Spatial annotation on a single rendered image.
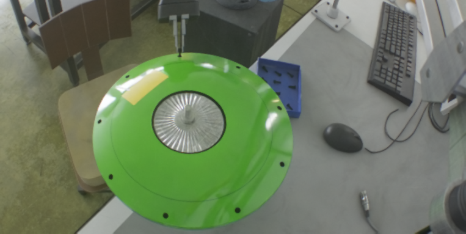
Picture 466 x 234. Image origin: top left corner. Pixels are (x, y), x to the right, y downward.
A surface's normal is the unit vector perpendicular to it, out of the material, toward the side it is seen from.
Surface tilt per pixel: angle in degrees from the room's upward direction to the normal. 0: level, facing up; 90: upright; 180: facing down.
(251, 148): 14
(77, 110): 0
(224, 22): 90
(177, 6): 35
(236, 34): 90
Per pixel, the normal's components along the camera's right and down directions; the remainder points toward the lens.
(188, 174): 0.09, -0.43
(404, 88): 0.00, -0.63
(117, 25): 0.19, 0.80
